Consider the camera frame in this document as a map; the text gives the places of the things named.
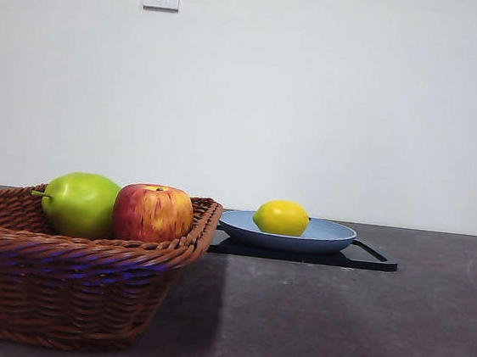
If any yellow lemon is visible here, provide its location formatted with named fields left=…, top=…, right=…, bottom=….
left=251, top=196, right=314, bottom=239

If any red yellow apple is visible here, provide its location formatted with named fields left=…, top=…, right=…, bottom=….
left=109, top=179, right=198, bottom=248

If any blue round plate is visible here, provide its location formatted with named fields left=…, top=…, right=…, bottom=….
left=216, top=206, right=359, bottom=260

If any black rectangular tray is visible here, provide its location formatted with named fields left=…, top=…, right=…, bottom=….
left=206, top=222, right=401, bottom=274

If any brown wicker basket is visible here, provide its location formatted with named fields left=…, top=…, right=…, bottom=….
left=0, top=175, right=225, bottom=357

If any green apple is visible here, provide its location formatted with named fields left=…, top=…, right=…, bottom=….
left=25, top=166, right=123, bottom=243

